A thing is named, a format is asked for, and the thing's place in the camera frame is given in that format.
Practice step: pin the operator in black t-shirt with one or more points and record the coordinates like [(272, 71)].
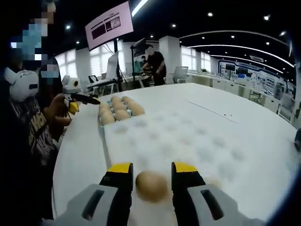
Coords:
[(35, 134)]

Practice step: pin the black screen stand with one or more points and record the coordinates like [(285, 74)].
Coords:
[(118, 68)]

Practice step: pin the white computer monitor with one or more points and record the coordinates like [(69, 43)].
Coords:
[(110, 67)]

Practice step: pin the dark grey pot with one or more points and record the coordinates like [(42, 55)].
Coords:
[(298, 139)]

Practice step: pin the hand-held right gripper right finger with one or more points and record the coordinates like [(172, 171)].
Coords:
[(197, 202)]

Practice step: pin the white foam egg holder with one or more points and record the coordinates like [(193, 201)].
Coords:
[(164, 141)]

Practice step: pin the cluster of brown eggs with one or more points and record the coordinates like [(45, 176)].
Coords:
[(121, 114)]

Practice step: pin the black monitor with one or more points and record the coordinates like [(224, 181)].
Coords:
[(140, 47)]

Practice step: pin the grey office chair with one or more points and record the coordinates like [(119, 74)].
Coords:
[(180, 73)]

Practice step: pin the single brown egg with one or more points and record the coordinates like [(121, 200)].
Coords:
[(150, 186)]

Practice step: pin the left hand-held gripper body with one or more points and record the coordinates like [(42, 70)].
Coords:
[(70, 83)]

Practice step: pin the white chest-worn device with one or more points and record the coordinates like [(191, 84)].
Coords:
[(23, 87)]

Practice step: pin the pink display screen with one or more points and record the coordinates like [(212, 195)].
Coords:
[(110, 23)]

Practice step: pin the white table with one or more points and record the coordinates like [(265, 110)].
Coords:
[(188, 94)]

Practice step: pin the person's left hand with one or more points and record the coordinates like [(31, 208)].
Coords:
[(58, 106)]

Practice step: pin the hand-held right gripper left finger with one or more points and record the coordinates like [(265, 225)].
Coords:
[(101, 202)]

